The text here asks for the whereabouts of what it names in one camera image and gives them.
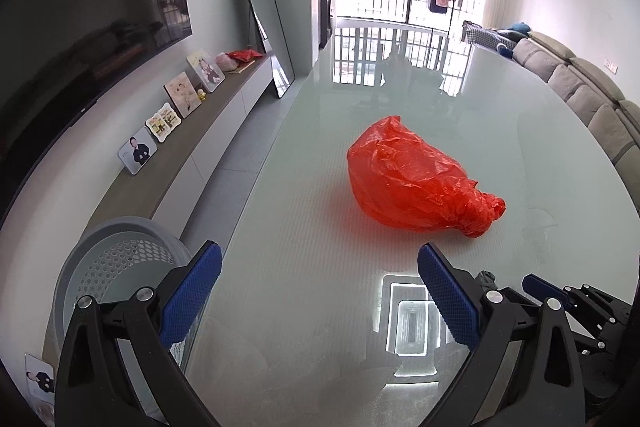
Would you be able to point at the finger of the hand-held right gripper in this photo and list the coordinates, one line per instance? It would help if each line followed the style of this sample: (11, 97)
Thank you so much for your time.
(547, 289)

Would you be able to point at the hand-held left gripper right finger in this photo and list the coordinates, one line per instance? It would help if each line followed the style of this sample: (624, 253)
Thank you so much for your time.
(447, 297)

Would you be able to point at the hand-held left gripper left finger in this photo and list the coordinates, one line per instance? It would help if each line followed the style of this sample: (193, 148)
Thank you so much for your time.
(192, 292)

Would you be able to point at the grey perforated plastic basket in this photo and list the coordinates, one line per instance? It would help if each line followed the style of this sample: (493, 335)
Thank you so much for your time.
(115, 257)

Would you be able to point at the red plastic bag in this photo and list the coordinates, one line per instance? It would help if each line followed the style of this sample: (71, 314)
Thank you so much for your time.
(415, 177)

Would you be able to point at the long wooden top cabinet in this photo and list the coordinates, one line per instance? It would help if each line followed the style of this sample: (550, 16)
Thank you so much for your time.
(165, 167)

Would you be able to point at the small yellow figurine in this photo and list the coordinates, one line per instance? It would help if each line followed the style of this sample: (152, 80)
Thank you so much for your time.
(201, 96)

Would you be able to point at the grey sectional sofa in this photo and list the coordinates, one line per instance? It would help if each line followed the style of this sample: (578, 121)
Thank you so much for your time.
(585, 92)

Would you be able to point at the flat wooden box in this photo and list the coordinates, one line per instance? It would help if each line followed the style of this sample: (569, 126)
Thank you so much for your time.
(246, 67)

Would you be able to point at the pink soft toy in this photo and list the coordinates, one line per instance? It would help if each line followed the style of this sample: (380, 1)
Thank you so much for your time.
(225, 61)

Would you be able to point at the red cloth bundle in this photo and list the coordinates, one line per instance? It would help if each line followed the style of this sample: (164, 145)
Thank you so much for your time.
(245, 55)

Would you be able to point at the blue soft item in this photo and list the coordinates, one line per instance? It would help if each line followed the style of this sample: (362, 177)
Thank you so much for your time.
(515, 34)

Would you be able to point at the checked cloth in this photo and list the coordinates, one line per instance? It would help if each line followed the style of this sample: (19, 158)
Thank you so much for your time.
(480, 36)

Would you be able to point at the tall leaning mirror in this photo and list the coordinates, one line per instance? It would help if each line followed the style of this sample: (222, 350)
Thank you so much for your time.
(260, 7)

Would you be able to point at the black flat television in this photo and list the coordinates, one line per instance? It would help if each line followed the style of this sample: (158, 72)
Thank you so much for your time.
(75, 7)

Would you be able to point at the white frame portrait photo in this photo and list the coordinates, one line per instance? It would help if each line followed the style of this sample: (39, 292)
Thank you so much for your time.
(137, 152)

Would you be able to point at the scalloped white photo frame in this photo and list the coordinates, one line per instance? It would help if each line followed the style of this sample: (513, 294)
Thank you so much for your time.
(163, 123)

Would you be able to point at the rounded white photo frame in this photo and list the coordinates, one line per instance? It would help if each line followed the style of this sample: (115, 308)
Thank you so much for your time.
(40, 379)

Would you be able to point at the square cartoon photo frame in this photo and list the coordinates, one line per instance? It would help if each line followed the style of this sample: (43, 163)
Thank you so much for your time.
(182, 95)

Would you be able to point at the child portrait photo frame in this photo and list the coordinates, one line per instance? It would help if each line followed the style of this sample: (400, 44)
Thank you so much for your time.
(206, 71)

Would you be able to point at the white wall socket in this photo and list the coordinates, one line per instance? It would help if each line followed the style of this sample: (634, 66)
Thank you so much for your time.
(610, 66)

